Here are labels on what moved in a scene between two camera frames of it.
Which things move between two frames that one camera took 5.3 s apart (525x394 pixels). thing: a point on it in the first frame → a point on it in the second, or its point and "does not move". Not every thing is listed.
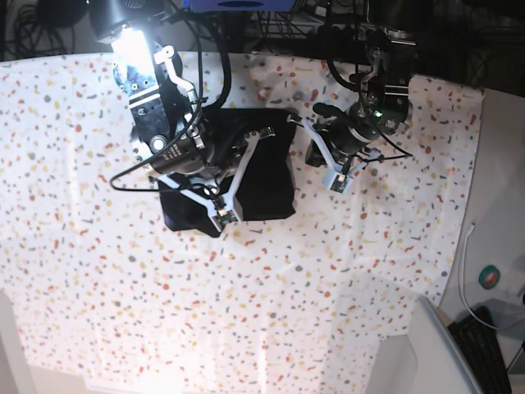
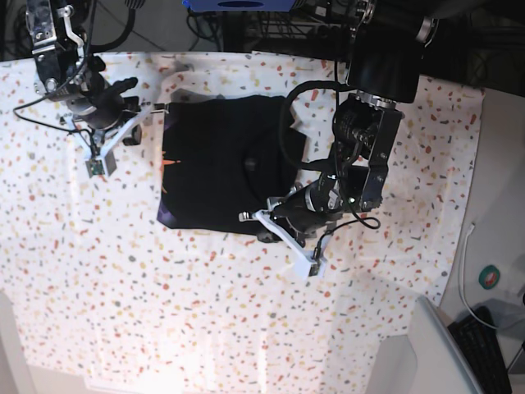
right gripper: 352,130 → 304,211
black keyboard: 479,345 does not move
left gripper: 196,152 → 104,108
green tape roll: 489,277 does not move
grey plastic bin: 427,359 does not move
